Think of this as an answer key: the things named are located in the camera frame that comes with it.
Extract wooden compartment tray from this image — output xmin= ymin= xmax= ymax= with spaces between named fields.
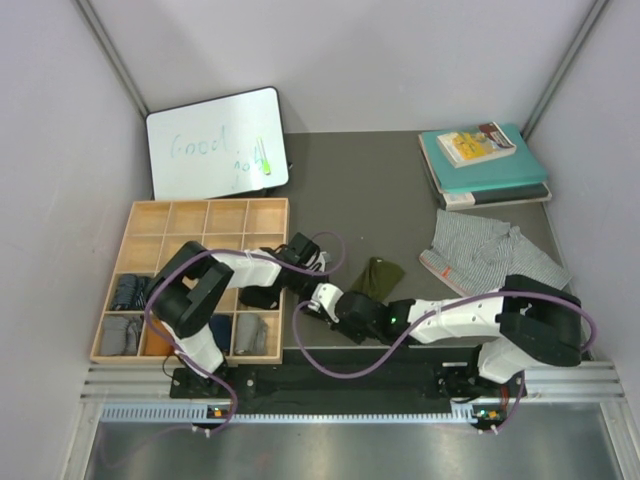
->
xmin=90 ymin=198 xmax=290 ymax=365

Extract orange rolled garment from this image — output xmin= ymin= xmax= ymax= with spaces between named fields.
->
xmin=139 ymin=327 xmax=173 ymax=357

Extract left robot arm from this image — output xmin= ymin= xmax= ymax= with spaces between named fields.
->
xmin=145 ymin=233 xmax=330 ymax=398

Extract black rolled garment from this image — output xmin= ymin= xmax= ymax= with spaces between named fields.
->
xmin=238 ymin=286 xmax=280 ymax=310

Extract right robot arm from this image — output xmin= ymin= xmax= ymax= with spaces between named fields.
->
xmin=320 ymin=275 xmax=582 ymax=397

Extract green sports bra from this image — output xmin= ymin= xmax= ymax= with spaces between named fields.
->
xmin=349 ymin=257 xmax=405 ymax=302

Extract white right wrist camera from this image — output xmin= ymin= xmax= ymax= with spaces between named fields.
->
xmin=307 ymin=283 xmax=344 ymax=323

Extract grey rolled garment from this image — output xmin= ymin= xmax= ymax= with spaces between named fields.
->
xmin=234 ymin=313 xmax=268 ymax=356

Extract yellow paperback book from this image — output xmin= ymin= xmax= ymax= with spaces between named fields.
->
xmin=436 ymin=122 xmax=517 ymax=168

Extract dark blue rolled socks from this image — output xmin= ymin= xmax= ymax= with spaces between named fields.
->
xmin=110 ymin=273 xmax=151 ymax=311

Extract grey rolled socks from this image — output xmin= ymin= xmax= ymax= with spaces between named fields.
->
xmin=99 ymin=316 xmax=142 ymax=356

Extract white whiteboard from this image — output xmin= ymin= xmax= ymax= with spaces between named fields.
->
xmin=146 ymin=86 xmax=289 ymax=201

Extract grey striped boxer shorts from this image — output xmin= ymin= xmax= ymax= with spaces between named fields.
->
xmin=419 ymin=210 xmax=571 ymax=297

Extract green whiteboard marker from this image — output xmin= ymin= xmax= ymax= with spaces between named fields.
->
xmin=257 ymin=137 xmax=271 ymax=176

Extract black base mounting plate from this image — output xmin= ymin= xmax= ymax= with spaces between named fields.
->
xmin=169 ymin=347 xmax=519 ymax=415

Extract navy rolled garment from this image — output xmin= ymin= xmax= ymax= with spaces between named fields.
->
xmin=209 ymin=314 xmax=232 ymax=354

